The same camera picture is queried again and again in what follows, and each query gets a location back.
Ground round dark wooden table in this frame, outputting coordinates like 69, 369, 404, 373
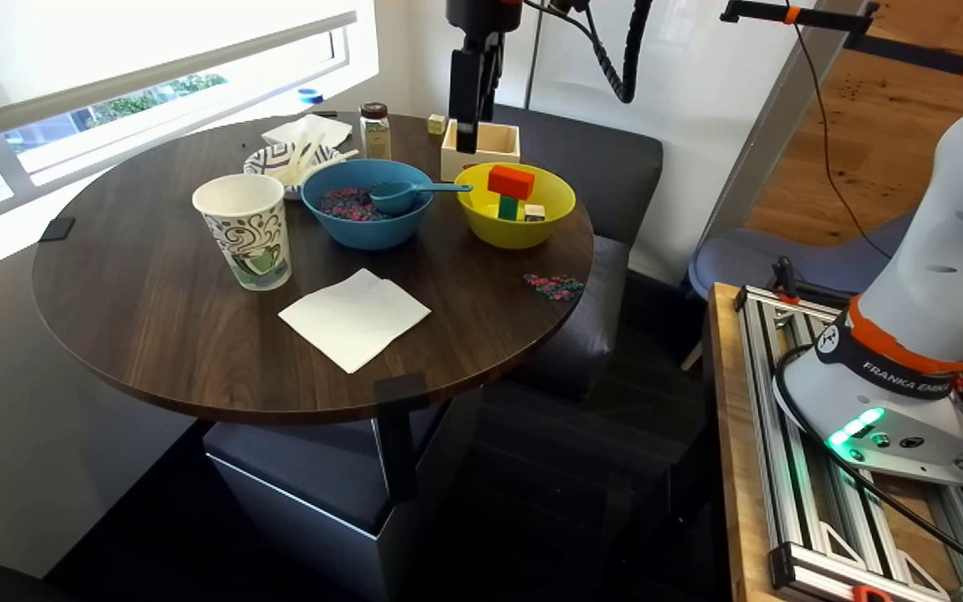
33, 120, 593, 499

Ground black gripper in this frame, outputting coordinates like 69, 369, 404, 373
444, 0, 520, 153

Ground glass spice jar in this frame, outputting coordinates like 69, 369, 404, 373
362, 102, 390, 158

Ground green block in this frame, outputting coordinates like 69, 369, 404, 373
499, 195, 517, 220

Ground aluminium frame robot base table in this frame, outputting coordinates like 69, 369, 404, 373
707, 286, 963, 602

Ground blue plastic scoop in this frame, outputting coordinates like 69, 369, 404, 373
366, 185, 468, 219

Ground camera tripod stand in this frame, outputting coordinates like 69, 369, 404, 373
685, 0, 963, 298

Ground light wooden box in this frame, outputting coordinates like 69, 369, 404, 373
442, 120, 520, 181

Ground white paper napkin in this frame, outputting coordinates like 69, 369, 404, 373
280, 268, 431, 374

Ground small wooden cube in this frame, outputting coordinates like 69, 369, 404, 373
428, 115, 444, 136

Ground yellow block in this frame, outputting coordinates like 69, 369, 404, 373
520, 204, 544, 220

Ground black cable bundle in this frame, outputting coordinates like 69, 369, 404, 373
523, 0, 657, 106

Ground blue bowl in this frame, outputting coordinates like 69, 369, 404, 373
302, 161, 431, 250

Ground patterned paper cup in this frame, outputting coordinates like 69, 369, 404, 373
190, 173, 291, 291

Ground grey upholstered bench seat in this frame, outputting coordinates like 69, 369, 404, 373
493, 106, 664, 401

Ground red block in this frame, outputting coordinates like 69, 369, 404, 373
487, 163, 535, 202

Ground scattered colourful sprinkles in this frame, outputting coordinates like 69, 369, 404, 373
523, 275, 585, 306

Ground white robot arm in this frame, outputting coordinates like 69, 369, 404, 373
773, 116, 963, 486

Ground yellow bowl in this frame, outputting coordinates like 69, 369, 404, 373
457, 161, 577, 250

